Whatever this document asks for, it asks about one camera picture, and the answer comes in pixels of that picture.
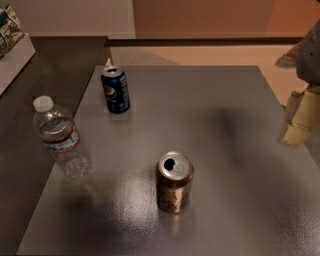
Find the white box with snack bags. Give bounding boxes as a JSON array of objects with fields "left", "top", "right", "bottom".
[{"left": 0, "top": 4, "right": 35, "bottom": 95}]

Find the blue pepsi can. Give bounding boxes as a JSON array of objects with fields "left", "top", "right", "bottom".
[{"left": 101, "top": 65, "right": 130, "bottom": 114}]

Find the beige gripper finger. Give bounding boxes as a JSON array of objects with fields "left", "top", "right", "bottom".
[{"left": 279, "top": 84, "right": 320, "bottom": 145}]

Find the clear plastic water bottle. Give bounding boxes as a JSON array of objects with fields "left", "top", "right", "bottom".
[{"left": 33, "top": 96, "right": 92, "bottom": 180}]

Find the dark side table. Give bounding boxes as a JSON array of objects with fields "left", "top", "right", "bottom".
[{"left": 0, "top": 35, "right": 109, "bottom": 256}]

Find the orange soda can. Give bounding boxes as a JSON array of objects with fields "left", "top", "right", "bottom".
[{"left": 155, "top": 151, "right": 194, "bottom": 213}]

